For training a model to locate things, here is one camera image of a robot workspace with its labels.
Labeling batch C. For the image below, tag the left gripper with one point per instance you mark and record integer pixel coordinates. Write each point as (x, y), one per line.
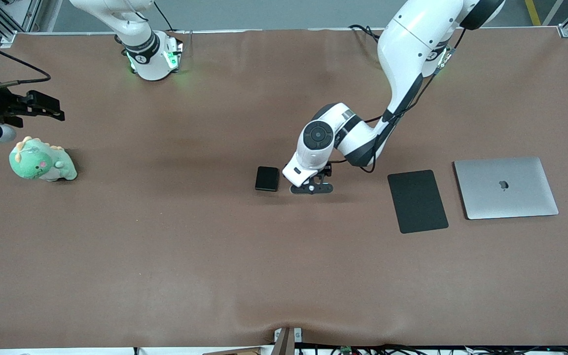
(328, 171)

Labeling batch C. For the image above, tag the small black box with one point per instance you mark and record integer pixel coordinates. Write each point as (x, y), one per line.
(267, 178)

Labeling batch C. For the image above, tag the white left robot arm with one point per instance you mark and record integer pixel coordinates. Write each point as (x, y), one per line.
(412, 44)

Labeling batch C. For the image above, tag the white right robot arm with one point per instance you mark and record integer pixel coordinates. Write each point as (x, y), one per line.
(151, 64)

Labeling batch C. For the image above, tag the black mouse pad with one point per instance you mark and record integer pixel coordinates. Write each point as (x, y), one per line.
(417, 202)

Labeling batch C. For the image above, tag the green dinosaur plush toy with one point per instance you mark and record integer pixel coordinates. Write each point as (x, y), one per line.
(32, 162)

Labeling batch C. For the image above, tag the brown table cover mat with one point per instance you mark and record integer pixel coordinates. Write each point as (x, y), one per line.
(165, 246)

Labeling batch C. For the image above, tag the silver laptop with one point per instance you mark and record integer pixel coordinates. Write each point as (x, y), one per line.
(506, 202)

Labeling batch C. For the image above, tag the metal camera stand bracket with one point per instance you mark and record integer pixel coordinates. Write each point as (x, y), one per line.
(285, 342)

